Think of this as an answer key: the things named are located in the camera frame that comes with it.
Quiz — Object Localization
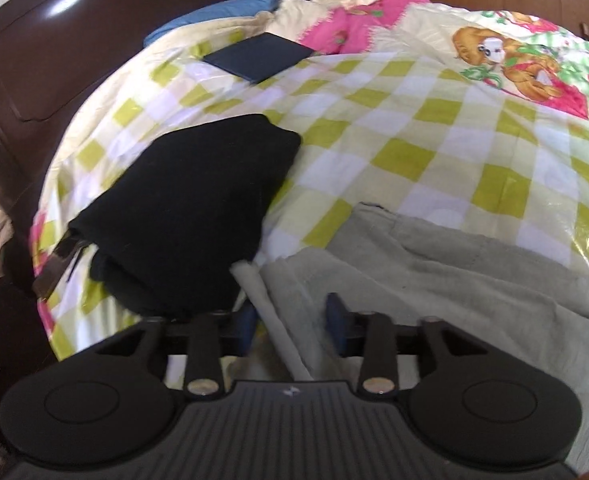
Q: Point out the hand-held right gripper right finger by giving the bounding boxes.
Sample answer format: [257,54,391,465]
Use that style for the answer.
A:
[326,292,468,402]

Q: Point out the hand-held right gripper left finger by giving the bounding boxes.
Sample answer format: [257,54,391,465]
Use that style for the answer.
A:
[119,304,258,401]

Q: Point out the light grey pants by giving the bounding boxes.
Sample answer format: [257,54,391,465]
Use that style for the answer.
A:
[229,202,589,480]

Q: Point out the black folded clothing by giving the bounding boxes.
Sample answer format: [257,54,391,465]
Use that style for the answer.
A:
[67,113,303,322]

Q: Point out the brown leather belt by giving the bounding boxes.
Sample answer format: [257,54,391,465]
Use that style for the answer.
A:
[31,232,91,302]

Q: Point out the printed checkered quilt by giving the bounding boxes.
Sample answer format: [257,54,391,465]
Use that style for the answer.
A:
[28,0,589,391]

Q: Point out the dark blue notebook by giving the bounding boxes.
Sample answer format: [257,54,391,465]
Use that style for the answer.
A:
[202,32,316,85]

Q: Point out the blue pillow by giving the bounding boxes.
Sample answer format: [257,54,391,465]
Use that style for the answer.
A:
[143,0,282,47]

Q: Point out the dark wooden headboard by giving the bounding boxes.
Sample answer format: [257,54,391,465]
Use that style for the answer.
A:
[0,0,333,292]

